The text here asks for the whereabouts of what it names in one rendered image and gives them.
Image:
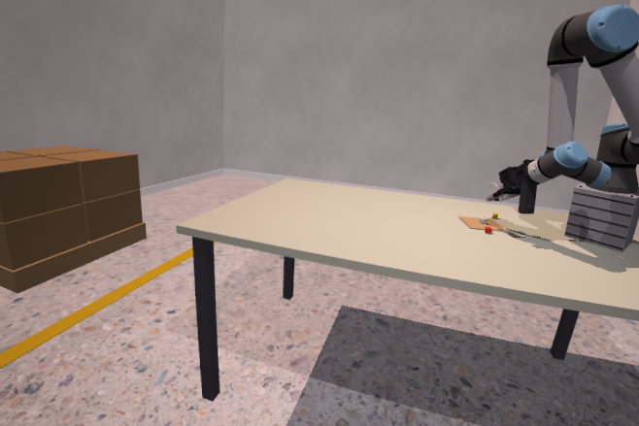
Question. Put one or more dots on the tan flat mat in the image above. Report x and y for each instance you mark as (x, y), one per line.
(474, 223)

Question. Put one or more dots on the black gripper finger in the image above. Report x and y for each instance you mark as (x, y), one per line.
(507, 196)
(497, 191)

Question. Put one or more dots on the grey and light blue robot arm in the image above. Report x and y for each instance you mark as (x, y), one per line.
(606, 37)

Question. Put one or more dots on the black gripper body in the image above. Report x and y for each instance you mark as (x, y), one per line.
(511, 178)

